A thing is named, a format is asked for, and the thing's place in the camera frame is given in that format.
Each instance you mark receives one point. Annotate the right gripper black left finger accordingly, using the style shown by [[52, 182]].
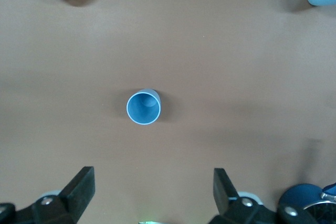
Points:
[[73, 200]]

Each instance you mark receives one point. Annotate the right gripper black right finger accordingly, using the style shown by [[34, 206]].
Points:
[[228, 205]]

